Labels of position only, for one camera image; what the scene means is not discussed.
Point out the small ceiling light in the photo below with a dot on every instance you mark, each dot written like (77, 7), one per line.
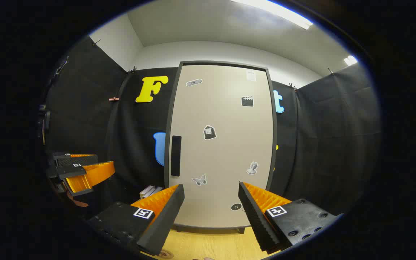
(350, 60)

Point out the black backdrop cloth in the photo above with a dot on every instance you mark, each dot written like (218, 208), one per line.
(338, 144)

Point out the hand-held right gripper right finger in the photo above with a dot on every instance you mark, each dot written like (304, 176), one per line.
(256, 220)

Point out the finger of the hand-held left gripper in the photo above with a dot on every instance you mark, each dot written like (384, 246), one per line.
(67, 172)
(81, 160)

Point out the black binder clip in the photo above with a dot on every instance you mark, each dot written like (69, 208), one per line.
(133, 69)
(293, 86)
(330, 70)
(96, 42)

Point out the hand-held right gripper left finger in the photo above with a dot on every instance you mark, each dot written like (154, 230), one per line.
(164, 220)

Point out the round brown coaster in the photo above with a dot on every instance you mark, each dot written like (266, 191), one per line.
(164, 254)

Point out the dark purple spine book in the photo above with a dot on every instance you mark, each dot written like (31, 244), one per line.
(145, 190)

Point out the dark grey cabinet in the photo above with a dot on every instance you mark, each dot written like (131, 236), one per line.
(211, 229)

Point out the white orange spine book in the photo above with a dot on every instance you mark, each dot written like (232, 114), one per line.
(151, 191)

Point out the long ceiling light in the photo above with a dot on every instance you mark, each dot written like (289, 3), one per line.
(276, 12)

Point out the beige cabinet door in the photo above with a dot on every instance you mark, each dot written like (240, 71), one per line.
(222, 144)

